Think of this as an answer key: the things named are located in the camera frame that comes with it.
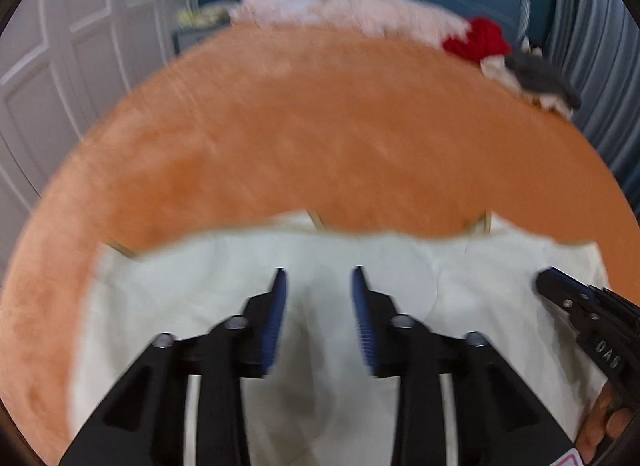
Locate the red garment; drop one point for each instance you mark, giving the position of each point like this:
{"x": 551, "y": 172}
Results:
{"x": 480, "y": 38}

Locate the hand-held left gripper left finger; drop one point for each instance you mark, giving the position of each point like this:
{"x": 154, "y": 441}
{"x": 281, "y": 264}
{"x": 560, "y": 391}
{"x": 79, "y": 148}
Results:
{"x": 275, "y": 326}

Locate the pink duvet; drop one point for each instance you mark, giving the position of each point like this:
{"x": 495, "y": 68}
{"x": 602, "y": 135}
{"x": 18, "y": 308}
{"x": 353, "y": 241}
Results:
{"x": 350, "y": 0}

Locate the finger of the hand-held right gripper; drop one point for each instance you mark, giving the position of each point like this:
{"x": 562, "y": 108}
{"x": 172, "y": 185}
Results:
{"x": 570, "y": 296}

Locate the white quilted jacket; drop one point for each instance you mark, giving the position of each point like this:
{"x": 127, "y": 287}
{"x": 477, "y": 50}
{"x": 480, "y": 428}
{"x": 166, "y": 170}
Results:
{"x": 175, "y": 296}

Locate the white panelled wardrobe doors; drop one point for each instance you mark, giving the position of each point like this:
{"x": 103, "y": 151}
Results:
{"x": 75, "y": 45}

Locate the grey knitted sweater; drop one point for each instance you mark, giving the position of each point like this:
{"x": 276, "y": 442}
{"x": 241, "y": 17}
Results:
{"x": 540, "y": 75}

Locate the person's right hand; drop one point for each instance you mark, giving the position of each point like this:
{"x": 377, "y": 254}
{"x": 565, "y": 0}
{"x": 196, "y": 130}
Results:
{"x": 592, "y": 431}

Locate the yellow-green cloth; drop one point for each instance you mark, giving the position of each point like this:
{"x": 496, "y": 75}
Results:
{"x": 200, "y": 18}

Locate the grey nightstand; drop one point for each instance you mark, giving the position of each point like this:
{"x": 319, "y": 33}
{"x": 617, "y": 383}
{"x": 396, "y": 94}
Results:
{"x": 192, "y": 38}

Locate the grey curtain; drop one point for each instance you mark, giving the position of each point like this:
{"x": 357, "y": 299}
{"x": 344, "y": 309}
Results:
{"x": 600, "y": 70}

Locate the orange plush bed blanket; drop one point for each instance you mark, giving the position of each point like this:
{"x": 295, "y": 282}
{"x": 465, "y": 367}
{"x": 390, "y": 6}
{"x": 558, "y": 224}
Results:
{"x": 325, "y": 135}

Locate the cream garment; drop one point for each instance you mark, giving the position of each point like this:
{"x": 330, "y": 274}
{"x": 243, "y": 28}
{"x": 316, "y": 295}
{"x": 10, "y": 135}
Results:
{"x": 497, "y": 70}

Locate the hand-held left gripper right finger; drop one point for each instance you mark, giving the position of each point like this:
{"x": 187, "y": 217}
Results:
{"x": 362, "y": 326}

